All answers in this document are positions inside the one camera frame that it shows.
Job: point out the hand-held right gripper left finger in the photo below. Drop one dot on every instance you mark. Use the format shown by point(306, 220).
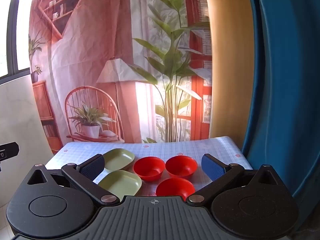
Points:
point(93, 167)

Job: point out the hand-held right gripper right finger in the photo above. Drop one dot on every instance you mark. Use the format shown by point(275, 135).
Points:
point(212, 168)

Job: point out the green plastic plate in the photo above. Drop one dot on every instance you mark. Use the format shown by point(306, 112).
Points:
point(120, 183)
point(118, 158)

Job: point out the red plastic bowl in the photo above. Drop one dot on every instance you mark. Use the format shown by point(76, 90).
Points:
point(181, 166)
point(175, 188)
point(149, 168)

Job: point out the plaid blue tablecloth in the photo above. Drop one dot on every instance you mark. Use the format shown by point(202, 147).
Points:
point(160, 150)

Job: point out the yellow wooden board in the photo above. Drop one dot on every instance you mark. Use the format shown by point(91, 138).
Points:
point(230, 55)

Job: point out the dark window frame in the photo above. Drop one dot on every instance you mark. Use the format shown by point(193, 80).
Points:
point(12, 30)

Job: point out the printed wall tapestry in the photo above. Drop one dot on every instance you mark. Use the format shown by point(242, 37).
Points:
point(100, 42)

